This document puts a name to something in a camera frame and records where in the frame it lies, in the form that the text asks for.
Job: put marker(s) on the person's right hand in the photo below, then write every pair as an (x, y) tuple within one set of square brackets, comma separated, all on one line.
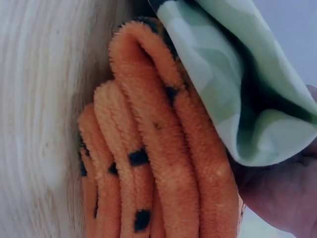
[(280, 188)]

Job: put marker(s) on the light green patterned cloth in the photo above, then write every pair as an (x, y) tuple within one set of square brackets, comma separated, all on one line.
[(223, 74)]

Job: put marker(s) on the orange black-spotted fleece cloth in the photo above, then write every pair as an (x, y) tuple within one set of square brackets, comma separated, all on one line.
[(153, 148)]

